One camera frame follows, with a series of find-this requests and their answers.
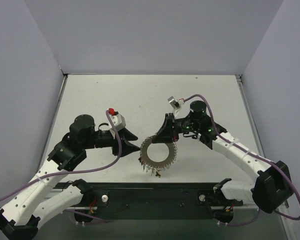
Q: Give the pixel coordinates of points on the metal disc keyring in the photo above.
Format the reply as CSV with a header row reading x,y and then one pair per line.
x,y
156,157

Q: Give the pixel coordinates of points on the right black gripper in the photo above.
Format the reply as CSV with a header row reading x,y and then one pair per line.
x,y
171,127

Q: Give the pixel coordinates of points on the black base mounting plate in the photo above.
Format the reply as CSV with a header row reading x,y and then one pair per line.
x,y
155,201

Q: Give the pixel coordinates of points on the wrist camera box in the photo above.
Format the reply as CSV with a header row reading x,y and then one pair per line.
x,y
117,119
175,103

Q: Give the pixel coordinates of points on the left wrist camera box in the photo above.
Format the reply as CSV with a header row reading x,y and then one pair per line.
x,y
117,119

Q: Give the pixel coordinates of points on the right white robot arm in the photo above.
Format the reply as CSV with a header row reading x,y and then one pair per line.
x,y
270,186

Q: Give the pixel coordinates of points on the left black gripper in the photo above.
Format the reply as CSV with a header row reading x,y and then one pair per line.
x,y
118,144

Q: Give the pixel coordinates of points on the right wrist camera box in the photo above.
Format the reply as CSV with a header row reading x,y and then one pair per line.
x,y
175,103

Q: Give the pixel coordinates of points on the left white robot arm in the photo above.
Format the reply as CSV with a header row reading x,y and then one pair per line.
x,y
23,216

